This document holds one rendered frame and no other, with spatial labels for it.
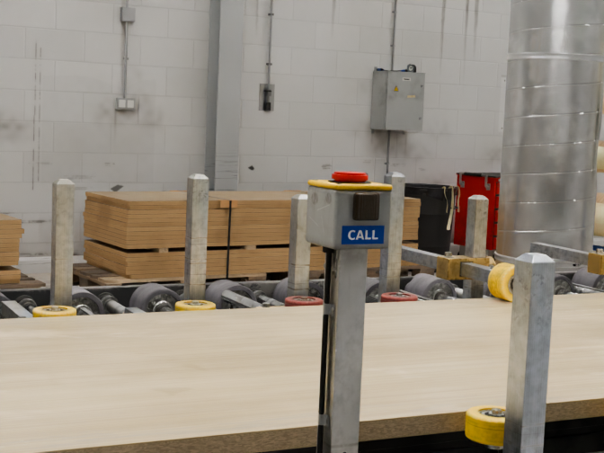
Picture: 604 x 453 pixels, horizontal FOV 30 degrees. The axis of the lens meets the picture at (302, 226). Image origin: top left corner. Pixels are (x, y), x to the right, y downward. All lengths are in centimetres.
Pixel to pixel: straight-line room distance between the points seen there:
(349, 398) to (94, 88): 750
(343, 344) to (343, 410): 7
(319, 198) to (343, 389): 21
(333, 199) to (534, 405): 39
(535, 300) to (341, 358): 26
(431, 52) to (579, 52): 478
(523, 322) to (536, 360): 5
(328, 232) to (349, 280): 6
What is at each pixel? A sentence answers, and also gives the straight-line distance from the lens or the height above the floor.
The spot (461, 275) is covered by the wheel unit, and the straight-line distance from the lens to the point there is 263.
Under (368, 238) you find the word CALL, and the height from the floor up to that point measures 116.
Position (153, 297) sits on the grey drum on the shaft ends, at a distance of 272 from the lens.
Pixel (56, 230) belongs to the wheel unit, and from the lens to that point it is 224.
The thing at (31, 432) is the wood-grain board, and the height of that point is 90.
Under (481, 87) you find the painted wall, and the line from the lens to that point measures 1064.
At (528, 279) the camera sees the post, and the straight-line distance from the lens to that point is 138.
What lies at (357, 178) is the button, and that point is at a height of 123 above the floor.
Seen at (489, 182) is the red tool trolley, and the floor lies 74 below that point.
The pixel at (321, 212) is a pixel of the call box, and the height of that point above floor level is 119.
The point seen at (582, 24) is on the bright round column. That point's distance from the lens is 561.
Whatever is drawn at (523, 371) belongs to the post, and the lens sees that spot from 139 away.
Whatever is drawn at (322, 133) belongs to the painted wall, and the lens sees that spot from 961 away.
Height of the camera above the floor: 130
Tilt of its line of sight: 6 degrees down
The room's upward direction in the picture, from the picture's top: 2 degrees clockwise
